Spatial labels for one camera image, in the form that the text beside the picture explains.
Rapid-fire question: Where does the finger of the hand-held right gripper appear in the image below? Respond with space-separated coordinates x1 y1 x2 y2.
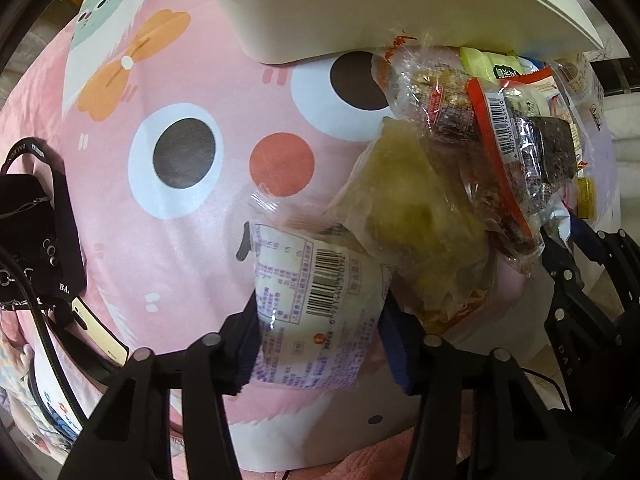
542 232 621 361
595 229 640 311

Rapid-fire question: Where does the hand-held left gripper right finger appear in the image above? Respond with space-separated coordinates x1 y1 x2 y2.
377 292 608 480

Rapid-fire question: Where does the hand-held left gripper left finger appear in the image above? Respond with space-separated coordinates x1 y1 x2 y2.
57 305 261 480

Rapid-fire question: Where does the purple white snack packet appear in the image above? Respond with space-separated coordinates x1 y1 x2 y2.
245 192 396 391

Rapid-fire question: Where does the yellow puffed snack packet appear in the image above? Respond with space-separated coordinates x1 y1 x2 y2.
320 117 496 336

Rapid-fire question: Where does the white plastic storage box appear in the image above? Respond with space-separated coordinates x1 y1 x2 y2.
182 0 608 66

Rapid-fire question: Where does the black shoulder bag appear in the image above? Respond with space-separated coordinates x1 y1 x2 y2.
0 139 88 331

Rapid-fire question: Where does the pink printed blanket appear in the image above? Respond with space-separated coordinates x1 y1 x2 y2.
0 0 626 480

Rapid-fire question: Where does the red-edged dark bar packet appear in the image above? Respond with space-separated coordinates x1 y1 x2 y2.
465 77 583 276

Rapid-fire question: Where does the beige phone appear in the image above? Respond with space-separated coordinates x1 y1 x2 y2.
70 295 131 366

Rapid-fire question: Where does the white printed cloth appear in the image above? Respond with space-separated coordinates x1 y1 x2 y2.
0 340 101 451

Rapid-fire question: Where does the clear nut bar packet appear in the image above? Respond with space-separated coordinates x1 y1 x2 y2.
370 35 496 146

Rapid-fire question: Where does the yellow green snack packet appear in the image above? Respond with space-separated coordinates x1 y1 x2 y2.
457 46 526 83

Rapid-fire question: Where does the black cable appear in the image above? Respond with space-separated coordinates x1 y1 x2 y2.
0 247 88 426

